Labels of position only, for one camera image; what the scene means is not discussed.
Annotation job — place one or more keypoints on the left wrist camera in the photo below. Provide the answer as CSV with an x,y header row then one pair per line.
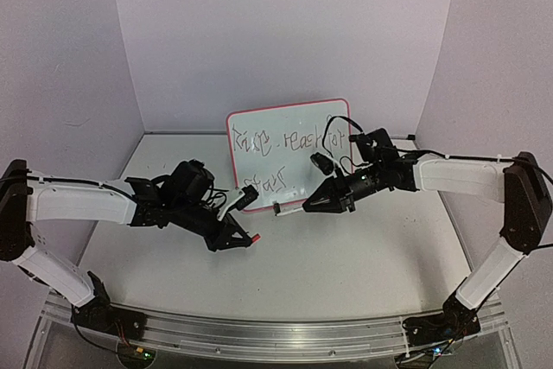
x,y
238,199

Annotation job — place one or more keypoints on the whiteboard marker silver body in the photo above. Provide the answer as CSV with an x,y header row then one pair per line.
x,y
291,210

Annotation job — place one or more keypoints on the black left whiteboard stand foot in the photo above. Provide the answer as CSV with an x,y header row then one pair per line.
x,y
276,208

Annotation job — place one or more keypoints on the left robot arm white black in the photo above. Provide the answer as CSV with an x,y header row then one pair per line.
x,y
29,198

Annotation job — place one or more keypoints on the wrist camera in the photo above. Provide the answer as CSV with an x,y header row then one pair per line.
x,y
326,164
238,199

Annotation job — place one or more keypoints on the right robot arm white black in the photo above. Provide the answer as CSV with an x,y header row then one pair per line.
x,y
501,207

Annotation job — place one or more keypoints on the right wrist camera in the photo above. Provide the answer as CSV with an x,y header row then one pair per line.
x,y
326,164

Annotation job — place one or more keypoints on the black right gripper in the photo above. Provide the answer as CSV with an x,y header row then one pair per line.
x,y
344,193

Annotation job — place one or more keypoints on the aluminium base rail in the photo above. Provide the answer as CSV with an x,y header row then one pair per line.
x,y
283,341

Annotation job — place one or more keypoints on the pink framed whiteboard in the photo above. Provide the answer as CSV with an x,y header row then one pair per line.
x,y
271,148

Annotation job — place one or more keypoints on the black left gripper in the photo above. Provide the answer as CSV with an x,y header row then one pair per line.
x,y
228,228

